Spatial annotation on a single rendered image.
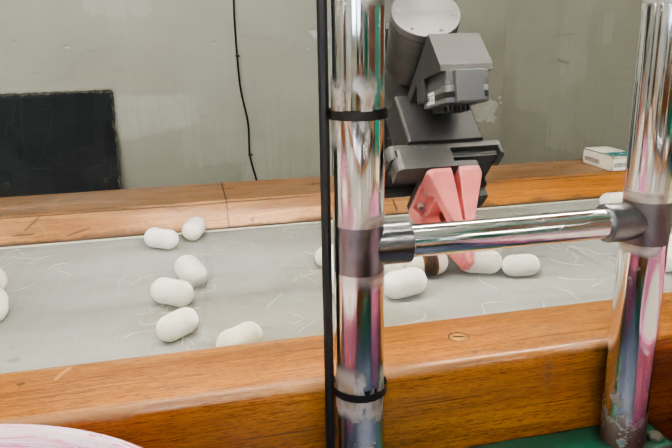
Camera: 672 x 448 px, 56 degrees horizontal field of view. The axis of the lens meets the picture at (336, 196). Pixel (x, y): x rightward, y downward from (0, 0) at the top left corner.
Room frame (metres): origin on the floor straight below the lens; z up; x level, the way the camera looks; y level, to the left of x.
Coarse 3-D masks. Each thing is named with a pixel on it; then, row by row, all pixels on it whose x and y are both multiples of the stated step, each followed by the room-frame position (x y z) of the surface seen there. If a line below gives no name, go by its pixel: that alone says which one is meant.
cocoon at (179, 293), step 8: (160, 280) 0.44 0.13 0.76; (168, 280) 0.44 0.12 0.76; (176, 280) 0.44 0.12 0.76; (152, 288) 0.44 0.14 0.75; (160, 288) 0.43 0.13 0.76; (168, 288) 0.43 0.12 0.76; (176, 288) 0.43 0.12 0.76; (184, 288) 0.43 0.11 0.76; (192, 288) 0.44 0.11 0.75; (152, 296) 0.44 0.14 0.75; (160, 296) 0.43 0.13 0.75; (168, 296) 0.43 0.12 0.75; (176, 296) 0.43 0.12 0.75; (184, 296) 0.43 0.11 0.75; (192, 296) 0.43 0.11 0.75; (168, 304) 0.43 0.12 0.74; (176, 304) 0.43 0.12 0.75; (184, 304) 0.43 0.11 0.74
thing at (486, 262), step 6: (480, 252) 0.49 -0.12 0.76; (486, 252) 0.49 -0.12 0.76; (492, 252) 0.49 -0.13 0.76; (480, 258) 0.49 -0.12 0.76; (486, 258) 0.48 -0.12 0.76; (492, 258) 0.48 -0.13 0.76; (498, 258) 0.48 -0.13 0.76; (474, 264) 0.49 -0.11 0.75; (480, 264) 0.48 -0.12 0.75; (486, 264) 0.48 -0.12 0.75; (492, 264) 0.48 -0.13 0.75; (498, 264) 0.48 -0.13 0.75; (468, 270) 0.49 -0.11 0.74; (474, 270) 0.49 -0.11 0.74; (480, 270) 0.48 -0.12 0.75; (486, 270) 0.48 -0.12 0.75; (492, 270) 0.48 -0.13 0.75
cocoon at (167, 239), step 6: (150, 228) 0.57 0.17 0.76; (156, 228) 0.57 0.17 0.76; (150, 234) 0.56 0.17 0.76; (156, 234) 0.56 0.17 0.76; (162, 234) 0.56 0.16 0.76; (168, 234) 0.56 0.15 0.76; (174, 234) 0.56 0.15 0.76; (150, 240) 0.56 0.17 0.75; (156, 240) 0.56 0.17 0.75; (162, 240) 0.56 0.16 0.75; (168, 240) 0.56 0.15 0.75; (174, 240) 0.56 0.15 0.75; (150, 246) 0.57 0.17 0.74; (156, 246) 0.56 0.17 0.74; (162, 246) 0.56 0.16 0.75; (168, 246) 0.56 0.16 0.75; (174, 246) 0.56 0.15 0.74
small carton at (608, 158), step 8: (584, 152) 0.82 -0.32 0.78; (592, 152) 0.80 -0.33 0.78; (600, 152) 0.78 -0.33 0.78; (608, 152) 0.78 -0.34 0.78; (616, 152) 0.78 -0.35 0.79; (624, 152) 0.78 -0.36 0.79; (584, 160) 0.81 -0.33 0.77; (592, 160) 0.80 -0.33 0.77; (600, 160) 0.78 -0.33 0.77; (608, 160) 0.77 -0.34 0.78; (616, 160) 0.76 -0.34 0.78; (624, 160) 0.76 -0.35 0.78; (608, 168) 0.77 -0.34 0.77; (616, 168) 0.76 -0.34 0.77; (624, 168) 0.76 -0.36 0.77
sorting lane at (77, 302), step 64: (0, 256) 0.55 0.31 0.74; (64, 256) 0.55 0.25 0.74; (128, 256) 0.55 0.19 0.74; (256, 256) 0.54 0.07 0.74; (448, 256) 0.53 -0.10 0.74; (576, 256) 0.53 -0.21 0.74; (64, 320) 0.41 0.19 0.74; (128, 320) 0.41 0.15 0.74; (256, 320) 0.41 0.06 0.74; (320, 320) 0.41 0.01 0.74; (384, 320) 0.41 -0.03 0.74
